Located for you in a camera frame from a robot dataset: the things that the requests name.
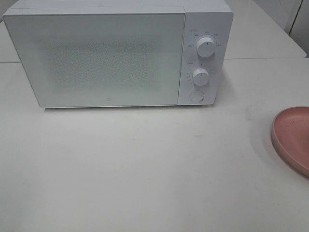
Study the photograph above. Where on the pink round plate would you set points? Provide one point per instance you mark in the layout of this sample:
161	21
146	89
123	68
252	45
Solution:
290	137

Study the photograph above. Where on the white round door button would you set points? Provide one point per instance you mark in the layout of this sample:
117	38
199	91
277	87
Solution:
196	96

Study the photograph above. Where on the white lower microwave knob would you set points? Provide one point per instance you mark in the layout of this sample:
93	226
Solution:
200	77

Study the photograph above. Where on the white microwave oven body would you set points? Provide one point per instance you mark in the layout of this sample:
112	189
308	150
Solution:
201	18

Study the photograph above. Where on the white microwave knob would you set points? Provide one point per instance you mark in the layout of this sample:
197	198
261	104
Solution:
205	46
200	77

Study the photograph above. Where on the white upper microwave knob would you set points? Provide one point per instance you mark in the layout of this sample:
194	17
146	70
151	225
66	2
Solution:
205	46

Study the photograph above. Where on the white microwave door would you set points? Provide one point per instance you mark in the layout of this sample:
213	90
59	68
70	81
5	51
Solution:
100	60

